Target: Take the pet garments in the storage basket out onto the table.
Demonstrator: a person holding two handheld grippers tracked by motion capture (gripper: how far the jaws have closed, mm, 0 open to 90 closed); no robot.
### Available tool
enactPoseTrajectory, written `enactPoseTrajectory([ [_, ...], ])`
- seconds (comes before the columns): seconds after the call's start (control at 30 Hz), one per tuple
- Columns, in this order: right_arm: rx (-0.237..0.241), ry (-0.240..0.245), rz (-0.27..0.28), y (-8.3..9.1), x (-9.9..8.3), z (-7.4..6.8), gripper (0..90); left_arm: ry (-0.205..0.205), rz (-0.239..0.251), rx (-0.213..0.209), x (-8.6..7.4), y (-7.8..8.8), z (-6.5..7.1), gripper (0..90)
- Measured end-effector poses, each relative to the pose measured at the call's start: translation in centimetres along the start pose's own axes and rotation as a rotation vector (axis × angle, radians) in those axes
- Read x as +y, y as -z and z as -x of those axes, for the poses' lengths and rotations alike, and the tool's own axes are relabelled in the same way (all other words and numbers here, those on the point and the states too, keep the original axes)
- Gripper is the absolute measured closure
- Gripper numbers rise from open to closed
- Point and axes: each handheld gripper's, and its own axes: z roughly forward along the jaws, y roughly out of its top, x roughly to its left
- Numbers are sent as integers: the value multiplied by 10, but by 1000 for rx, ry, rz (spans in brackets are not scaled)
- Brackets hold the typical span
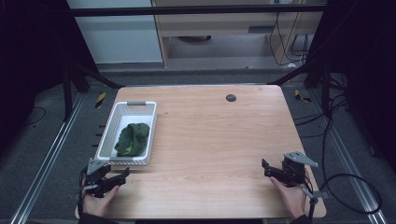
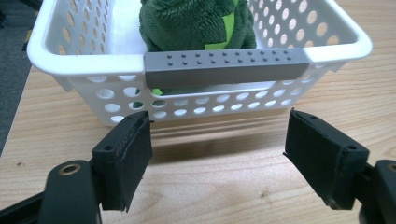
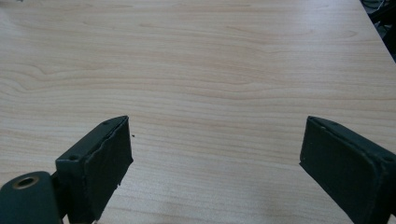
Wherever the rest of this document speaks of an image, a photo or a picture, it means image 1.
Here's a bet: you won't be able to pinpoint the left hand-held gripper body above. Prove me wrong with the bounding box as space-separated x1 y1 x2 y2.
81 157 112 199

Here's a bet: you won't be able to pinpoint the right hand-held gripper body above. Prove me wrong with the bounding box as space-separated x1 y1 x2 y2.
280 150 319 189

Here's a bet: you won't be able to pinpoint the dark green cloth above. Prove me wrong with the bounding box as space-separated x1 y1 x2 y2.
113 122 151 158

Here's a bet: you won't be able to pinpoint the white plastic basket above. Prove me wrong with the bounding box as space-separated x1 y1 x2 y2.
94 100 158 166

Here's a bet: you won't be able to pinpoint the person's left hand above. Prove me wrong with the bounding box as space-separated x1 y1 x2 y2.
81 184 121 218

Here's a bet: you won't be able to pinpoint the person's right hand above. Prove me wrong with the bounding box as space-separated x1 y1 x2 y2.
268 175 308 220

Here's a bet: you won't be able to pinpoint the yellow black tape strip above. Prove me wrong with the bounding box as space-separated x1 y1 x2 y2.
94 91 107 109
293 89 312 104

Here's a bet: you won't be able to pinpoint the black metal stand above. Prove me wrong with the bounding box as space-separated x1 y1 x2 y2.
268 57 332 115
61 52 125 123

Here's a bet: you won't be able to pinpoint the white cabinet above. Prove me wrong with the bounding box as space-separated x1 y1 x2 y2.
66 0 165 65

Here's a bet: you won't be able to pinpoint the black curtain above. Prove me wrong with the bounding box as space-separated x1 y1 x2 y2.
303 0 396 174
0 0 100 157

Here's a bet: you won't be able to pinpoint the light wooden desk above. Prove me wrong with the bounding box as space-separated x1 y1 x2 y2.
150 0 329 68

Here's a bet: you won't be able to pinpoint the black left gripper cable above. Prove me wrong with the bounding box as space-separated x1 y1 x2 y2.
70 166 94 218

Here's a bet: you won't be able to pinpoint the aluminium floor rail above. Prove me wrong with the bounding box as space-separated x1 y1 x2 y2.
309 89 389 224
8 92 86 224

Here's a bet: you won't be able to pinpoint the thin black floor cable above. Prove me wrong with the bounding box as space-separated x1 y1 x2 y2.
23 106 48 127

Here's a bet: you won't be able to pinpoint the black looped gripper cable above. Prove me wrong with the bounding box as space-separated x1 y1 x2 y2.
300 173 383 224

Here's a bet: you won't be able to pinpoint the black hanging desk cables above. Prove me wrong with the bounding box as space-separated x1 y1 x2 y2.
268 11 310 67

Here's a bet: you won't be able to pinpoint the black horizontal frame bar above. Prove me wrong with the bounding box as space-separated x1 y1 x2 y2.
69 4 327 18

